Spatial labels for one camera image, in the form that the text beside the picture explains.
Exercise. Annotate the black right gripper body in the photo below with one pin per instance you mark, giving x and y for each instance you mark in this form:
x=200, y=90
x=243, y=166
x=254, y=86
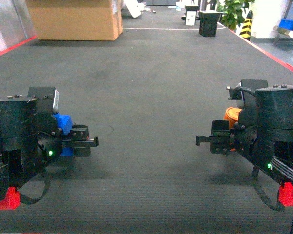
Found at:
x=245, y=130

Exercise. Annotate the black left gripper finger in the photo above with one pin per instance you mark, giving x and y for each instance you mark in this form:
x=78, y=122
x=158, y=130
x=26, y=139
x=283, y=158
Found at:
x=78, y=147
x=77, y=133

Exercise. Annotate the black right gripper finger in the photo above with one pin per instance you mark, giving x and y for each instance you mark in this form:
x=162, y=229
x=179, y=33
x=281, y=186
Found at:
x=220, y=128
x=218, y=144

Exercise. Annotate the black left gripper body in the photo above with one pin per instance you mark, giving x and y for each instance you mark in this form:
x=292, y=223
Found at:
x=49, y=134

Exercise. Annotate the orange cylindrical cap 4680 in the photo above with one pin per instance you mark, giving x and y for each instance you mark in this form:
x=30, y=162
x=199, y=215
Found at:
x=232, y=116

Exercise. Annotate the blue block part with knob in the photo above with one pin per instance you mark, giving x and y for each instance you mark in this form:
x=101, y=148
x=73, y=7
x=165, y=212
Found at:
x=65, y=123

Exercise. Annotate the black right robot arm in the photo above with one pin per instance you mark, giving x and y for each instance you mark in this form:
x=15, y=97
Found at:
x=262, y=133

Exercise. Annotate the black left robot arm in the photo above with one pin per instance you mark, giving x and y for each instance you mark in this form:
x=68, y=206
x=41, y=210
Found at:
x=32, y=135

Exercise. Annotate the yellow black traffic cone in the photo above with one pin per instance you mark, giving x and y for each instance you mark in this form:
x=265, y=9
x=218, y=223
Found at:
x=247, y=25

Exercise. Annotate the black crate on belt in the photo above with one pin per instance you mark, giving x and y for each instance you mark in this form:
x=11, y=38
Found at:
x=208, y=22

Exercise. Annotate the green potted plant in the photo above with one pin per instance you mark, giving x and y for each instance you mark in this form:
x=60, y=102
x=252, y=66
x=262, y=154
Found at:
x=232, y=11

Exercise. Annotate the large cardboard box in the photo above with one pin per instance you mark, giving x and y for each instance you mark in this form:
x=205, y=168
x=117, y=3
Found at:
x=82, y=20

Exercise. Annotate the white sign board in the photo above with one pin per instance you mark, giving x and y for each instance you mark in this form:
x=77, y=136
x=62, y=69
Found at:
x=190, y=18

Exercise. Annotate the blue bin far right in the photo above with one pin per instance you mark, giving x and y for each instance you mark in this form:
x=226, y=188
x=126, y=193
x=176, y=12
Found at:
x=286, y=24

